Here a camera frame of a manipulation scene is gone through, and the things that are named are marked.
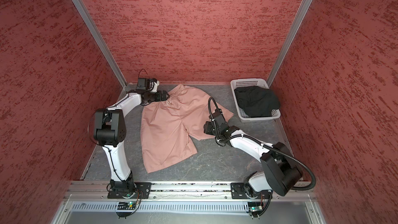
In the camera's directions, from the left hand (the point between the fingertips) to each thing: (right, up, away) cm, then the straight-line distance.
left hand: (163, 98), depth 101 cm
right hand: (+29, -19, -12) cm, 36 cm away
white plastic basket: (+69, +12, +12) cm, 71 cm away
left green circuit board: (-9, -51, -29) cm, 59 cm away
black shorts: (+62, -2, -4) cm, 62 cm away
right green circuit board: (+51, -51, -29) cm, 78 cm away
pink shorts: (+4, -18, -4) cm, 19 cm away
